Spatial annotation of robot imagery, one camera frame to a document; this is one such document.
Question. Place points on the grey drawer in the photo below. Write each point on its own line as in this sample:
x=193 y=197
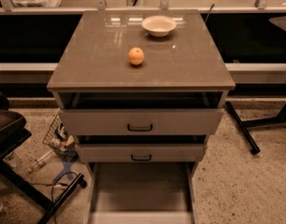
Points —
x=142 y=193
x=142 y=148
x=153 y=114

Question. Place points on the grey drawer cabinet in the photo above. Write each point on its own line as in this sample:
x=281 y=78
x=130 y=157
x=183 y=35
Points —
x=96 y=60

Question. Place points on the orange fruit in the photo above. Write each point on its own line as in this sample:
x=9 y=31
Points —
x=136 y=56

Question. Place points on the white paper bowl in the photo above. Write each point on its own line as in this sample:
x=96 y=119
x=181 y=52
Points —
x=159 y=26

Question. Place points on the clear plastic bottle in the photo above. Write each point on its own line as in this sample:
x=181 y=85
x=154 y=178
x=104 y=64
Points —
x=41 y=162

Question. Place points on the black tray on stand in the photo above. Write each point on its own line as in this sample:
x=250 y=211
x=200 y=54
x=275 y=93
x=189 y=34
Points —
x=10 y=121

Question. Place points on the black table leg stand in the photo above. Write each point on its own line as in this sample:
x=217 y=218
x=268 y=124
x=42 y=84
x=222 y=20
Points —
x=245 y=125

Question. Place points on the wire mesh basket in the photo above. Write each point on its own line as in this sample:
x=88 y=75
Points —
x=58 y=139

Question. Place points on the black left stand frame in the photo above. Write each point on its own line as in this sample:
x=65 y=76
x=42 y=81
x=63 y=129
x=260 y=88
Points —
x=50 y=207

